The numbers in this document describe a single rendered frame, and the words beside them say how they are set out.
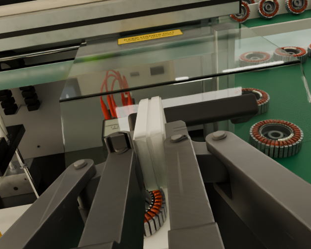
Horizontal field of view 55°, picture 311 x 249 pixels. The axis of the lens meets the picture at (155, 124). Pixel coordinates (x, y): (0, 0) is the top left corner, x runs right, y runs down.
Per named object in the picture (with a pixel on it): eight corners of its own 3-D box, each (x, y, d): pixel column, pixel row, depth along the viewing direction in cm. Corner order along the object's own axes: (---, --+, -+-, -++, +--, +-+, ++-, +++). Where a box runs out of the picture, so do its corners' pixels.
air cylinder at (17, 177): (37, 192, 63) (27, 172, 60) (1, 198, 62) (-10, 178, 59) (42, 176, 67) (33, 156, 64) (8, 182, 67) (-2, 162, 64)
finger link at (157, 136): (147, 135, 14) (163, 132, 14) (149, 97, 20) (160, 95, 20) (161, 190, 15) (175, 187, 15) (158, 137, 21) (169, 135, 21)
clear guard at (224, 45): (324, 141, 28) (335, 82, 25) (67, 185, 27) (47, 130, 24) (220, 43, 56) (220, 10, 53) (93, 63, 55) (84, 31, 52)
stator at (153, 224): (172, 236, 48) (170, 220, 46) (102, 248, 47) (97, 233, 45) (163, 187, 57) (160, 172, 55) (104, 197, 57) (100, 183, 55)
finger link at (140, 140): (161, 190, 15) (146, 193, 15) (158, 137, 21) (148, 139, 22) (147, 135, 14) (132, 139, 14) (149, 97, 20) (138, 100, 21)
